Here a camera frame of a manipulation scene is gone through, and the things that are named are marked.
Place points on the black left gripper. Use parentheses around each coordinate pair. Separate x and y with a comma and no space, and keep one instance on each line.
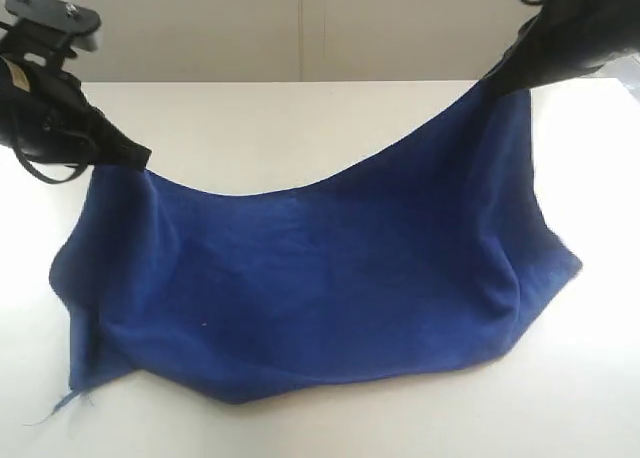
(48,122)

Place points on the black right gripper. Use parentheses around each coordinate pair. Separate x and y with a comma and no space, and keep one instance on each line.
(566,39)

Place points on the blue microfiber cloth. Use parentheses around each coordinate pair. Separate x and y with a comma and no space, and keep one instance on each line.
(430,256)

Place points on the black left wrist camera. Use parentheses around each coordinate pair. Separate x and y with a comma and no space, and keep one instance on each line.
(50,29)

